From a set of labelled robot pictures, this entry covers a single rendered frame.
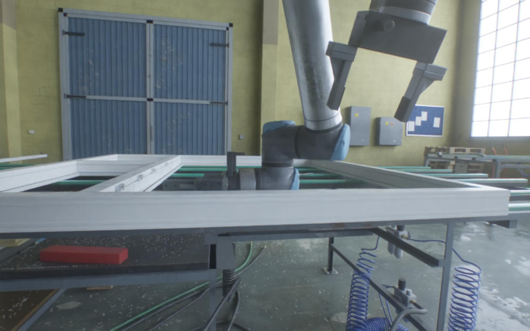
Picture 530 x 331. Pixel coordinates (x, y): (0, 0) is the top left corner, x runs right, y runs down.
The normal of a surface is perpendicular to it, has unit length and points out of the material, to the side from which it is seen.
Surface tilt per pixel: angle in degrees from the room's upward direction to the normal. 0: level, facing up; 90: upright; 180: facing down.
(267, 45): 90
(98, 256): 90
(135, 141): 90
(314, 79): 121
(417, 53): 113
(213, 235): 90
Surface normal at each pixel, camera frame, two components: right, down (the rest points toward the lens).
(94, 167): 0.18, 0.09
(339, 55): 0.08, 0.48
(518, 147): -0.98, 0.00
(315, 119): -0.48, 0.59
